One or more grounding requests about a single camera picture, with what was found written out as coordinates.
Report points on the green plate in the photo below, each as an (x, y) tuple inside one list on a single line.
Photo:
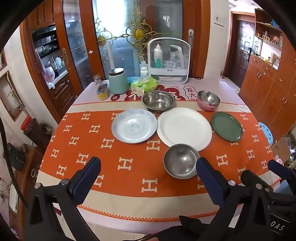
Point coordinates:
[(226, 126)]

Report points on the yellow tin container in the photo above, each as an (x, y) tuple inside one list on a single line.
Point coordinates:
[(103, 92)]

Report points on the round steel bowl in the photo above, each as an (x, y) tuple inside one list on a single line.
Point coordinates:
[(180, 162)]

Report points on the deep steel basin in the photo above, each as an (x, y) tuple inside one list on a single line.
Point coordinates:
[(157, 99)]

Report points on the white storage box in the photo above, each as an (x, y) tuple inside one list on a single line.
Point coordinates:
[(168, 75)]

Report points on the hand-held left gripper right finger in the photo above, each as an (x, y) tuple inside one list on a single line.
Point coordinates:
[(208, 172)]

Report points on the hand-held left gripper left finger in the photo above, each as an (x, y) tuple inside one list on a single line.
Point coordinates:
[(86, 177)]

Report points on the wooden wall cabinet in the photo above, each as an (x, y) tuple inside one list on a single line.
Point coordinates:
[(261, 92)]

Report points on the blue plastic stool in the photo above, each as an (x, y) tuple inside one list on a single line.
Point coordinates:
[(266, 133)]

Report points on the wicker basket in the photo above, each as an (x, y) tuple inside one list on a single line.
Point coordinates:
[(34, 135)]

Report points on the white green bottle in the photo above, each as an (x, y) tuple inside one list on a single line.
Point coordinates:
[(158, 58)]

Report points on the wooden picture frame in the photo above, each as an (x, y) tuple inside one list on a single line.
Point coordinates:
[(11, 95)]

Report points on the green tissue pack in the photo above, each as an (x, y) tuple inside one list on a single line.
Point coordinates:
[(143, 87)]

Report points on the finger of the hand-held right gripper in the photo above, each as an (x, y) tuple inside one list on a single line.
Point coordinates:
[(277, 166), (251, 177)]

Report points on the small glass jar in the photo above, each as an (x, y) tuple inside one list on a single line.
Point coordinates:
[(97, 80)]

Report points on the white pill bottle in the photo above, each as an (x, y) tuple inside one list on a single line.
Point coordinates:
[(143, 72)]

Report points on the mint green canister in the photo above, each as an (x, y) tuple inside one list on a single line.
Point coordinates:
[(118, 82)]

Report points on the orange patterned tablecloth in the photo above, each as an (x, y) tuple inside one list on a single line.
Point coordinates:
[(104, 129)]

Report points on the large white plate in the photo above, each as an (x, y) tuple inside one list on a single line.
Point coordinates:
[(185, 127)]

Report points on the blue patterned plate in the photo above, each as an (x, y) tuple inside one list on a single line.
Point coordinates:
[(134, 126)]

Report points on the wooden display cabinet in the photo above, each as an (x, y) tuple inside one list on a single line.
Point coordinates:
[(60, 97)]

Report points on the cardboard box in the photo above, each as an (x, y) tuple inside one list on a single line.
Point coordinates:
[(281, 148)]

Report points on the dark wooden door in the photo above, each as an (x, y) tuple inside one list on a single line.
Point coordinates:
[(238, 51)]

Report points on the pink steel bowl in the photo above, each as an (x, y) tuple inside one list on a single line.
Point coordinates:
[(208, 97)]

